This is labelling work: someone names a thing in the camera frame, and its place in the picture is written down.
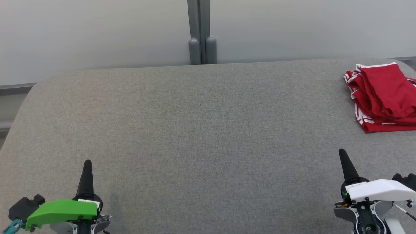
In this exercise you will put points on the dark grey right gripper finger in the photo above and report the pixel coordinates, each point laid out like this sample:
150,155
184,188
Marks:
347,167

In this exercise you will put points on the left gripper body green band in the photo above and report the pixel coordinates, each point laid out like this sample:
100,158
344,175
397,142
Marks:
61,209

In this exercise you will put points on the grey skirting rail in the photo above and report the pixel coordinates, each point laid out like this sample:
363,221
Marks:
13,88

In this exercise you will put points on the red shorts with white stripe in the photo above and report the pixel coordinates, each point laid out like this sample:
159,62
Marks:
386,87

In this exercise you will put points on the grey fabric sofa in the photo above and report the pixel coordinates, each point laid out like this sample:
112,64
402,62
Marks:
195,130

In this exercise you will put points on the grey vertical partition frame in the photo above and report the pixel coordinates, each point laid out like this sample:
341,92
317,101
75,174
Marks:
199,22

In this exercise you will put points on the red and white basketball jersey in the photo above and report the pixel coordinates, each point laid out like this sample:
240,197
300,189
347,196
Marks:
383,127

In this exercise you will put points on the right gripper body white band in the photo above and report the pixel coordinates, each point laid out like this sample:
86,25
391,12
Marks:
380,191

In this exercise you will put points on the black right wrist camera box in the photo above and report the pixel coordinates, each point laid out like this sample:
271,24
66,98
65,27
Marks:
408,180

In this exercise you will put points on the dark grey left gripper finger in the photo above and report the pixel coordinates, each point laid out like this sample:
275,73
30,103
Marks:
86,178

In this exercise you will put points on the grey cylindrical partition post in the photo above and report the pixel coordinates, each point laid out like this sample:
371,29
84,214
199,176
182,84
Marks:
195,52
211,50

